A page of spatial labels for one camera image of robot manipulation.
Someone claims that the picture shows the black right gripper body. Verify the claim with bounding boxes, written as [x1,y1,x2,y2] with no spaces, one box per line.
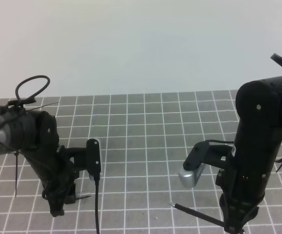
[204,77,282,210]

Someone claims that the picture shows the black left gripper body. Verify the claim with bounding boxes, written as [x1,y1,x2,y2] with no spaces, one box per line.
[20,111,86,195]

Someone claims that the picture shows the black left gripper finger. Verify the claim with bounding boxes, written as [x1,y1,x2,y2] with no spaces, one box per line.
[63,180,76,204]
[43,187,65,217]

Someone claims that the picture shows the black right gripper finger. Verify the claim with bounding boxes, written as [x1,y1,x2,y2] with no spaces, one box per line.
[238,200,260,232]
[219,193,243,232]

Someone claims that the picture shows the grey pen cap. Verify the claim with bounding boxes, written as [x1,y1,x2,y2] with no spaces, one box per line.
[75,193,92,200]

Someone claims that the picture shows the black pen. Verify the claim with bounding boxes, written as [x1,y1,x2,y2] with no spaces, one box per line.
[170,203,224,227]

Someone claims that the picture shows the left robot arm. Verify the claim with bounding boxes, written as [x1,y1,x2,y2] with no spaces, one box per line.
[0,106,87,217]

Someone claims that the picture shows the grey grid tablecloth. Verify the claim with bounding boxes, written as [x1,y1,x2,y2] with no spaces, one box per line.
[0,90,282,234]

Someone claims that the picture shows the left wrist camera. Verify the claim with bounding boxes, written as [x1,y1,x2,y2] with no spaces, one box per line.
[86,138,103,183]

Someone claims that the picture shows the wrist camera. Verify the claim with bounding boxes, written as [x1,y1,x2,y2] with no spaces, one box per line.
[86,138,103,183]
[178,141,209,189]

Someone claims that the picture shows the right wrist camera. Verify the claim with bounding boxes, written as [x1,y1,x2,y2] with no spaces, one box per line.
[178,141,209,189]

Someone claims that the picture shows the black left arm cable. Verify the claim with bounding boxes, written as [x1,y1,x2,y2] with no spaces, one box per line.
[14,75,51,108]

